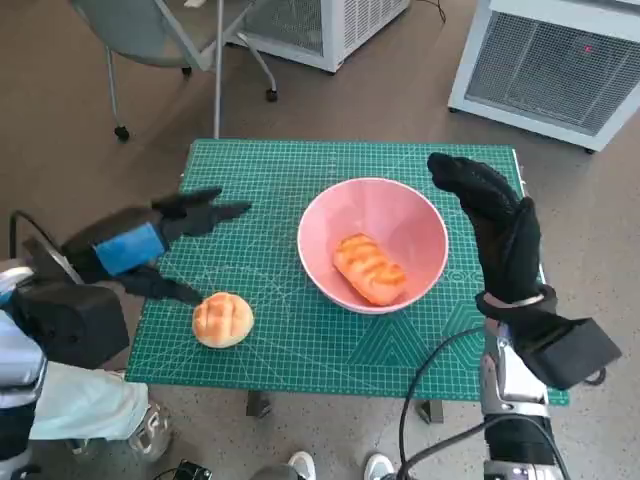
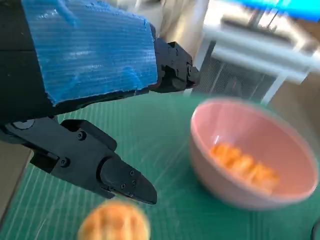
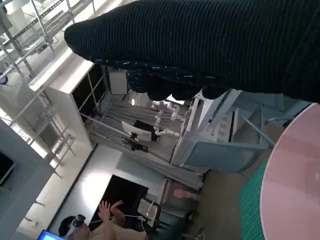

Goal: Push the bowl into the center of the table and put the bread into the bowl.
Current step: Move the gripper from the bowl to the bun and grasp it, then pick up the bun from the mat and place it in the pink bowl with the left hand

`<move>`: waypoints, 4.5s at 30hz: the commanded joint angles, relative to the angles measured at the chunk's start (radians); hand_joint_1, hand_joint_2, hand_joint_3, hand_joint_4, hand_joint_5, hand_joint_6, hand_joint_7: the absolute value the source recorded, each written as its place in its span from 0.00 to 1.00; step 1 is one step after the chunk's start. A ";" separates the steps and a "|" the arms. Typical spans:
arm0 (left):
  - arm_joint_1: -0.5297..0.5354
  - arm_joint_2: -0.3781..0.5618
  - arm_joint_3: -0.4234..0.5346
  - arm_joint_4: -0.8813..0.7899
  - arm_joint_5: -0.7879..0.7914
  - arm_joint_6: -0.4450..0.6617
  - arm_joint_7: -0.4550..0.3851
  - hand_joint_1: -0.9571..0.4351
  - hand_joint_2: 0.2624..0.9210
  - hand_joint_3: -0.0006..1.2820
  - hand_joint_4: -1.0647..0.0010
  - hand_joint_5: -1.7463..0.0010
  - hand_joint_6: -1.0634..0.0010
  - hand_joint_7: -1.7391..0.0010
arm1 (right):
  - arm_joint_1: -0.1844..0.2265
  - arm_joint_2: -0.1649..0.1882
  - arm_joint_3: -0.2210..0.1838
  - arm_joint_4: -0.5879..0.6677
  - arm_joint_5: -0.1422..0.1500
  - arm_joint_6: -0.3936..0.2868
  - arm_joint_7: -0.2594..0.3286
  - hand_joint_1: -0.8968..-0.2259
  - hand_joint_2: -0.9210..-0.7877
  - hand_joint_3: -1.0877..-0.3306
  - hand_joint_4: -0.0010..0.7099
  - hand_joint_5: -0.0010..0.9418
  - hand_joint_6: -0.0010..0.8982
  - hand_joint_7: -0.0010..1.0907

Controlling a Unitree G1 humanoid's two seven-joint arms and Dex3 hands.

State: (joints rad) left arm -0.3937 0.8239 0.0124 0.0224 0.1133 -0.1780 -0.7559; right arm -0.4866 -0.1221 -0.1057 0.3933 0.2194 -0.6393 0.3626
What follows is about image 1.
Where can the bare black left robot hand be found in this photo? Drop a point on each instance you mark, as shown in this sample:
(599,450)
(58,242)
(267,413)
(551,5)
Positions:
(130,247)

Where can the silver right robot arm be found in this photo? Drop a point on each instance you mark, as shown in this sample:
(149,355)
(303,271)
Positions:
(515,385)

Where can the grey wheeled chair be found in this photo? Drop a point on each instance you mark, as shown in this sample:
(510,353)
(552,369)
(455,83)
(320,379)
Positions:
(145,35)

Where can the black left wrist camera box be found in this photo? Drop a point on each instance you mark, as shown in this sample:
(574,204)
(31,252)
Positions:
(75,325)

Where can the pink bowl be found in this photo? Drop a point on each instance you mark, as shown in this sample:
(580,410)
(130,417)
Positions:
(360,210)

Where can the oblong toy bread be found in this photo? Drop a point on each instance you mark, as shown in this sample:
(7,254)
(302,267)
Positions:
(370,267)

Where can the round toy bread bun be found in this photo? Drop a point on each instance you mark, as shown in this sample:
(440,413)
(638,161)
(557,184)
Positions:
(222,320)

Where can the person's grey shoe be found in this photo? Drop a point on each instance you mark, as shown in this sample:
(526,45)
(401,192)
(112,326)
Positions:
(152,432)

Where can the large white mesh cabinet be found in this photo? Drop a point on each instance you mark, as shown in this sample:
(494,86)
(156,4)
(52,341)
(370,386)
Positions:
(540,75)

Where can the small black device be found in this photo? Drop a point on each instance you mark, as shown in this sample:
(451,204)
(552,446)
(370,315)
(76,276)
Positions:
(194,471)

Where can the small white mesh cabinet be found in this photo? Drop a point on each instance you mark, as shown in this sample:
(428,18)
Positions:
(310,30)

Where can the white shoe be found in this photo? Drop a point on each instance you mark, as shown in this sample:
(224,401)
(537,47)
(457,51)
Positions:
(377,465)
(301,465)

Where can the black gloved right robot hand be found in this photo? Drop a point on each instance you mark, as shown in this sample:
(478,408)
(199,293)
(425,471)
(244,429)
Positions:
(510,245)

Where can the white metal pole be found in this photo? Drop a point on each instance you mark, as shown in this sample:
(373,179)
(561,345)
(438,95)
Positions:
(218,100)

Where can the green cutting mat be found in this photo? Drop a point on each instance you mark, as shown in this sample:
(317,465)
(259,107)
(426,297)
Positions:
(310,165)

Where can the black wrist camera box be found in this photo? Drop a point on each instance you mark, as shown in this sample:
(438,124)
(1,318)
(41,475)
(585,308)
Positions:
(75,325)
(575,355)

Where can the black table bracket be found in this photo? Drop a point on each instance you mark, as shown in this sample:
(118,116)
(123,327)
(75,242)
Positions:
(258,405)
(430,411)

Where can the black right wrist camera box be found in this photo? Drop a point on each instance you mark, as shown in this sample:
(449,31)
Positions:
(575,355)

